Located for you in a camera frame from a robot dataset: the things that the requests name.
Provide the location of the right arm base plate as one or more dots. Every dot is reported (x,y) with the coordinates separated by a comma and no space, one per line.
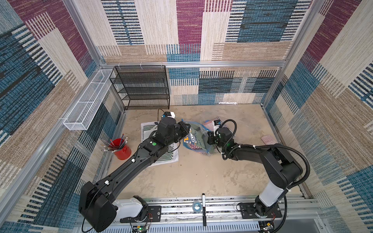
(258,210)

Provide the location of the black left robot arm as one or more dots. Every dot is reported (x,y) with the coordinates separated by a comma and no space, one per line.
(96,203)

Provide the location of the black mesh shelf rack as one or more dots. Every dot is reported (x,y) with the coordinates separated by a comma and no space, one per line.
(142,87)

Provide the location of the white wire wall basket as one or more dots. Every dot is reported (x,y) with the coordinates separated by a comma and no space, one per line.
(84,111)

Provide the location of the red cup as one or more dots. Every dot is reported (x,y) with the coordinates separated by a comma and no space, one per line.
(124,153)

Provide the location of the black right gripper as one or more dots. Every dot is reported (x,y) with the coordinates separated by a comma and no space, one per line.
(211,138)

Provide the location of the black marker pen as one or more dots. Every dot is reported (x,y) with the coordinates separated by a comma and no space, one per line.
(204,209)

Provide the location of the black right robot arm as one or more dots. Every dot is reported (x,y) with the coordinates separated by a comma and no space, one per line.
(285,167)

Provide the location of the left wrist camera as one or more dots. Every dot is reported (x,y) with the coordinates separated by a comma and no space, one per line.
(168,114)

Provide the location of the green patterned garment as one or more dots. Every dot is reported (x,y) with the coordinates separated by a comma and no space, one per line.
(196,138)

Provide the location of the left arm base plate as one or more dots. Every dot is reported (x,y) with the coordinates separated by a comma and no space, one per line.
(147,214)

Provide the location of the pens in red cup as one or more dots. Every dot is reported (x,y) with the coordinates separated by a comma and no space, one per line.
(116,145)

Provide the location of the red white striped tank top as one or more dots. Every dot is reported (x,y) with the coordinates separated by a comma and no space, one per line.
(209,124)

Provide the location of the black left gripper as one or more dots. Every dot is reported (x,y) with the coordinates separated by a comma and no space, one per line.
(181,126)

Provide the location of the green white striped tank top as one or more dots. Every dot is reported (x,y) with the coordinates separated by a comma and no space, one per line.
(172,154)

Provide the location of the clear vacuum bag blue zip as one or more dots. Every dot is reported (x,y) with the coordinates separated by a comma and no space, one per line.
(201,137)

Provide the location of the blue tape roll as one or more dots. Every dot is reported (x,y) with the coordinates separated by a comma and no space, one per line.
(197,207)

